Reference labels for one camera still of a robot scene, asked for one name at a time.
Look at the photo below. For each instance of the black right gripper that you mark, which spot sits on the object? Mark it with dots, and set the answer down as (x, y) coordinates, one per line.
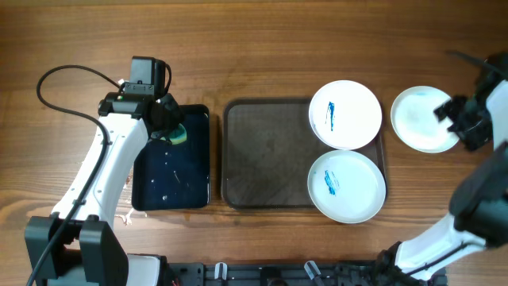
(473, 137)

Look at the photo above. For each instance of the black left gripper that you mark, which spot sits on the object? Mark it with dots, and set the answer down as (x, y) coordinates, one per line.
(169, 101)

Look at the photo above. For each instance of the green yellow sponge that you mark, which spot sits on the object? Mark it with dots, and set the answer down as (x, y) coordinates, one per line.
(177, 136)

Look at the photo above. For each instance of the white plate blue stain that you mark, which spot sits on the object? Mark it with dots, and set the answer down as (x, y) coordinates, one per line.
(414, 121)

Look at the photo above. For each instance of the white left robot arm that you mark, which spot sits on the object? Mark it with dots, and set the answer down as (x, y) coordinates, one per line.
(76, 244)

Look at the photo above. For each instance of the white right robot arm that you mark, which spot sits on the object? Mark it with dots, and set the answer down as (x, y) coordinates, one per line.
(477, 212)

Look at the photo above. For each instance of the black water tray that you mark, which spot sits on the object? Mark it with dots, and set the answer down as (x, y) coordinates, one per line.
(169, 177)

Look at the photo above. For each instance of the dark brown serving tray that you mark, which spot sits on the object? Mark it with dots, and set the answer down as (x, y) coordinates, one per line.
(268, 148)

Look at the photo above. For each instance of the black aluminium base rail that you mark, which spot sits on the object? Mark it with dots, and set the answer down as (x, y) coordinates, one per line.
(345, 273)

